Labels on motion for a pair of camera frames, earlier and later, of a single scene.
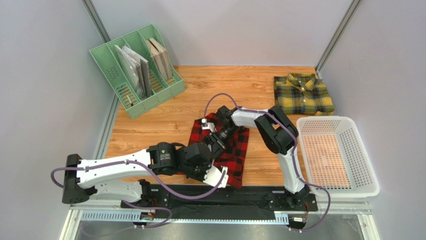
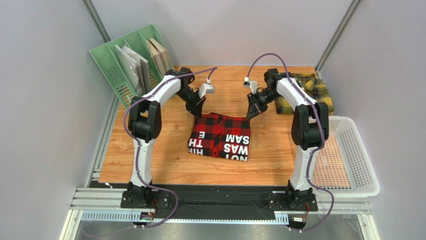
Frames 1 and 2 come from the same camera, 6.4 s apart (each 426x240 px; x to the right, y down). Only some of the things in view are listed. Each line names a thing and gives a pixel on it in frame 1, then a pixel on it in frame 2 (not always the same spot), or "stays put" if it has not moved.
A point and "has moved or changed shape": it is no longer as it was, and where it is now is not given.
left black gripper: (201, 177) to (196, 109)
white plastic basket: (334, 157) stays put
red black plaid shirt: (233, 158) has moved or changed shape
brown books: (160, 55) stays put
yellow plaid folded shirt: (301, 94) stays put
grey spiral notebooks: (136, 69) stays put
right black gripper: (215, 141) to (254, 103)
